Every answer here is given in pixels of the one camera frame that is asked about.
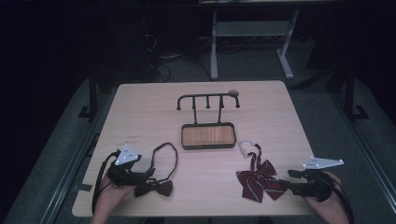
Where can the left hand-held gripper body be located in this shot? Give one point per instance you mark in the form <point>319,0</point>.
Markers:
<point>123,174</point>

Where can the black metal stand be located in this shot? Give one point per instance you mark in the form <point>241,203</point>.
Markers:
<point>349,93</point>
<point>92,93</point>

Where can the person's right hand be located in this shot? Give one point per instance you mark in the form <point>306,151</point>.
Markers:
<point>333,207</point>

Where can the metal floor rail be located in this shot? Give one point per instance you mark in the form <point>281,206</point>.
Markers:
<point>367,146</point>
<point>67,183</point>

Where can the white metal table frame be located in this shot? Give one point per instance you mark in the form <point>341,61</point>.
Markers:
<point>214,46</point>

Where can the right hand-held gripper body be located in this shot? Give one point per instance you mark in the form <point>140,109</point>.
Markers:
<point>314,186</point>

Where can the red striped bow tie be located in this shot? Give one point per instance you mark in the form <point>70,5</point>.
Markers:
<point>252,183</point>

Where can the person's left hand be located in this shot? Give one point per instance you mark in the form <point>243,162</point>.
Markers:
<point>110,199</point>

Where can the black rack with wooden tray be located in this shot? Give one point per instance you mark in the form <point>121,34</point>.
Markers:
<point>208,136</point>

